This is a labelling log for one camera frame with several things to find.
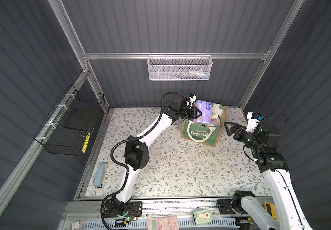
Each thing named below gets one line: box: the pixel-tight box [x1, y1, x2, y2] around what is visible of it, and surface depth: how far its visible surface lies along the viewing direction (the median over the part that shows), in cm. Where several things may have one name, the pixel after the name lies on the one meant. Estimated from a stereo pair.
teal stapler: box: [93, 162, 108, 190], surface depth 84 cm
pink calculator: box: [146, 216, 180, 230], surface depth 70 cm
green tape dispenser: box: [192, 209, 213, 226], surface depth 67 cm
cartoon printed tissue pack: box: [211, 106, 224, 127], surface depth 93 cm
